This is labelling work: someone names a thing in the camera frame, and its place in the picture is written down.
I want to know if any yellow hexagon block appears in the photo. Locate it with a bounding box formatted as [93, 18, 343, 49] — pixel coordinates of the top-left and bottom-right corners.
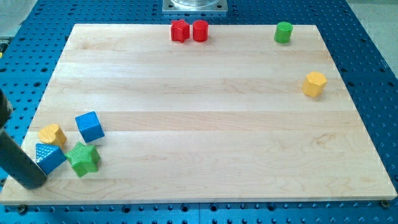
[302, 72, 328, 98]

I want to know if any yellow heart block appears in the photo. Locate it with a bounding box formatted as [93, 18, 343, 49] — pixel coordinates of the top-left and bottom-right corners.
[38, 124, 67, 149]

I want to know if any wooden board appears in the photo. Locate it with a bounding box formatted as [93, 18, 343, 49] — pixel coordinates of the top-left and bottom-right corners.
[1, 24, 397, 205]

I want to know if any red star block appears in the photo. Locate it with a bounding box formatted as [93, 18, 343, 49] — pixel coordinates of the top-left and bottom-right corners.
[170, 19, 190, 43]

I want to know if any red cylinder block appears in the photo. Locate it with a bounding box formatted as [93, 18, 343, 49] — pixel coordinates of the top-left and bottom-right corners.
[192, 20, 208, 42]

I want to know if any blue cube block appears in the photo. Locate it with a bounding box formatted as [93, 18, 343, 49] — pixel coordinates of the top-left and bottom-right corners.
[75, 111, 104, 143]

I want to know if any green cylinder block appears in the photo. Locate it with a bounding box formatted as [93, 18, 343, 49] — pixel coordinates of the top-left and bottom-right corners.
[274, 22, 293, 44]

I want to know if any green star block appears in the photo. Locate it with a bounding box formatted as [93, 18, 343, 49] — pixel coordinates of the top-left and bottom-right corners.
[65, 142, 101, 177]

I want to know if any blue triangle block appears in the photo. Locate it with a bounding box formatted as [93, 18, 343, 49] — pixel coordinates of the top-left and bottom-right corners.
[35, 143, 67, 175]

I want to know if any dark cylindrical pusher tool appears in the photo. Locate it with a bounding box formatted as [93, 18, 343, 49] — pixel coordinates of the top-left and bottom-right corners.
[1, 91, 47, 190]

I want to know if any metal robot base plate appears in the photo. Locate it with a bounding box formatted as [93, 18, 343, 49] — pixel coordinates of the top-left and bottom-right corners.
[162, 0, 228, 14]

